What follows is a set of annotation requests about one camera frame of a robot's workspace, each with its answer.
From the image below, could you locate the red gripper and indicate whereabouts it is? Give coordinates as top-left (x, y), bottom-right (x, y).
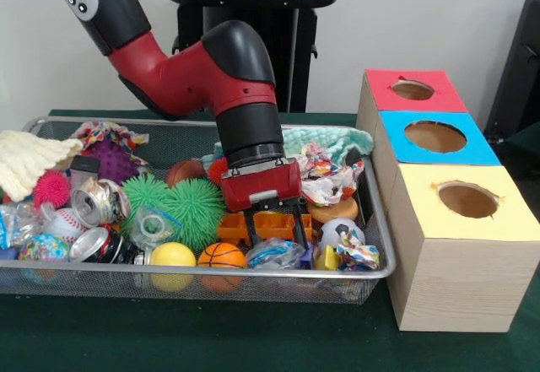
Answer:
top-left (221, 158), bottom-right (308, 248)

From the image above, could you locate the mint green cloth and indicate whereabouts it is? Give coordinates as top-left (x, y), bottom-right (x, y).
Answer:
top-left (283, 127), bottom-right (374, 166)

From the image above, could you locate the cream yellow cloth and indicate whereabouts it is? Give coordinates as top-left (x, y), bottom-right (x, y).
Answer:
top-left (0, 130), bottom-right (84, 202)

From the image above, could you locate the clear mesh bin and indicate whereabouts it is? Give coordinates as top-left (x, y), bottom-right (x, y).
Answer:
top-left (0, 116), bottom-right (397, 305)

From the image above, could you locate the wooden box with three holes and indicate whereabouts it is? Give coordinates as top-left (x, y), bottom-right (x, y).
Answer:
top-left (356, 69), bottom-right (540, 333)

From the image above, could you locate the orange yellow plastic toy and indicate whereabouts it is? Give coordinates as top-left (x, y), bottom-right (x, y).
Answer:
top-left (217, 212), bottom-right (315, 245)

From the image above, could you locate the bright orange mini basketball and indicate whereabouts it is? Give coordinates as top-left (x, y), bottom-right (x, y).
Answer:
top-left (197, 243), bottom-right (246, 294)

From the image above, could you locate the small basketball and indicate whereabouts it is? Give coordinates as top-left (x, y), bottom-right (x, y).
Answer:
top-left (307, 197), bottom-right (359, 224)

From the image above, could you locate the small soccer ball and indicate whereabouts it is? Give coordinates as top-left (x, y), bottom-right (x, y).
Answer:
top-left (319, 217), bottom-right (366, 251)

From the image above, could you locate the colourful patterned fabric toy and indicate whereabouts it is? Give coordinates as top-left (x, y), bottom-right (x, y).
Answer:
top-left (295, 143), bottom-right (365, 207)

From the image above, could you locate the green spiky ball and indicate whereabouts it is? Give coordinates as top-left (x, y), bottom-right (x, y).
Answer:
top-left (121, 174), bottom-right (170, 229)
top-left (165, 178), bottom-right (227, 251)

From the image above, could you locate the brown toy football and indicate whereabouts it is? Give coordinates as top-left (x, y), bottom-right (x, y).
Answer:
top-left (165, 159), bottom-right (206, 187)

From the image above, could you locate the yellow ball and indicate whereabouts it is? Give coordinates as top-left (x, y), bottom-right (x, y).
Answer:
top-left (149, 242), bottom-right (197, 293)

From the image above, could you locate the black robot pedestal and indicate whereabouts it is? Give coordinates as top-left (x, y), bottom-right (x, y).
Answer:
top-left (164, 0), bottom-right (338, 113)

